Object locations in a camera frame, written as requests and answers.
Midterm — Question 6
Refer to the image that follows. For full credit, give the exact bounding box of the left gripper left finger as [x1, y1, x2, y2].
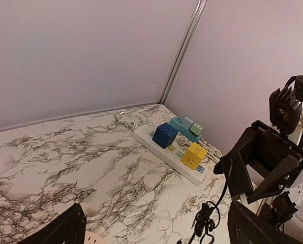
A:
[19, 203, 86, 244]

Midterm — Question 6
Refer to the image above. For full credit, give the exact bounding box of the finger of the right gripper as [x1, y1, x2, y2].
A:
[214, 127, 255, 198]
[248, 155, 303, 203]

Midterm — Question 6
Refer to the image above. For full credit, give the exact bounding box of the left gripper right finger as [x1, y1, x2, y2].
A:
[228, 201, 302, 244]

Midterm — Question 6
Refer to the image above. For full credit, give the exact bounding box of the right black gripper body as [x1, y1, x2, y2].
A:
[222, 119, 303, 204]

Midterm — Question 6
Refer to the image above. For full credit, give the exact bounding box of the black power adapter with cable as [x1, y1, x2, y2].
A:
[188, 159, 233, 244]

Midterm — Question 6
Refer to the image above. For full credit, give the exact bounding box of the yellow cube socket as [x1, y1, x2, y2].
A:
[180, 142, 207, 170]

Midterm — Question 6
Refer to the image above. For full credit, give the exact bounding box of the green usb charger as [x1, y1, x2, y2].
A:
[189, 123, 203, 136]

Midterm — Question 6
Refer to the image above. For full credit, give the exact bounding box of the light blue usb charger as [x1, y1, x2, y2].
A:
[182, 117, 194, 131]

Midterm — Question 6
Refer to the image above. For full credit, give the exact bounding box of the white multicolour power strip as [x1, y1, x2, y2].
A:
[114, 109, 208, 186]

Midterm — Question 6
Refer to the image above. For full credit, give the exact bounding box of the teal power strip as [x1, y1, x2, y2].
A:
[169, 116, 222, 163]

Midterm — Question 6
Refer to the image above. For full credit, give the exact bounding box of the blue cube socket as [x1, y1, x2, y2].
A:
[152, 123, 178, 149]

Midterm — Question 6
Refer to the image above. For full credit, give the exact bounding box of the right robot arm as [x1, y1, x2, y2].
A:
[214, 75, 303, 228]

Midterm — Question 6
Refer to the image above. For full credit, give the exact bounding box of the pink round socket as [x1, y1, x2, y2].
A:
[84, 231, 107, 244]

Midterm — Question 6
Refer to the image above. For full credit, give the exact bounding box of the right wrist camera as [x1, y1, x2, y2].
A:
[269, 86, 303, 145]

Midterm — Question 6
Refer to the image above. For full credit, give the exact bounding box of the right aluminium frame post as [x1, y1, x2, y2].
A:
[157, 0, 208, 105]

